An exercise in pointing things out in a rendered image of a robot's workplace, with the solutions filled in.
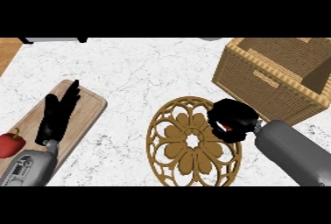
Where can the pale wooden cutting board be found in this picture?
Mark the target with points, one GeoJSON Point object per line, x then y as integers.
{"type": "Point", "coordinates": [71, 122]}

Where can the grey appliance with black feet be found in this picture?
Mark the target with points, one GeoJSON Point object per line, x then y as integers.
{"type": "Point", "coordinates": [53, 40]}

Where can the round golden openwork placemat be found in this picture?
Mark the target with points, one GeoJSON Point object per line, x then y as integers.
{"type": "Point", "coordinates": [191, 143]}

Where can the red bell pepper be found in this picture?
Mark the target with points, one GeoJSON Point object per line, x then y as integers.
{"type": "Point", "coordinates": [9, 144]}

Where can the small grey object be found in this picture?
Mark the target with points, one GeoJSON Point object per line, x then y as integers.
{"type": "Point", "coordinates": [212, 38]}

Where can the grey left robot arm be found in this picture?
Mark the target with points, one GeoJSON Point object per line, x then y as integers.
{"type": "Point", "coordinates": [33, 166]}

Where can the square wicker basket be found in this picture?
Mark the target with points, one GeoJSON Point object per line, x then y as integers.
{"type": "Point", "coordinates": [275, 78]}

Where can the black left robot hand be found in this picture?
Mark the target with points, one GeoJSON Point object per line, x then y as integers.
{"type": "Point", "coordinates": [55, 116]}

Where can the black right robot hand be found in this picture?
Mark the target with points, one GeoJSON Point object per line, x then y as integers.
{"type": "Point", "coordinates": [235, 116]}

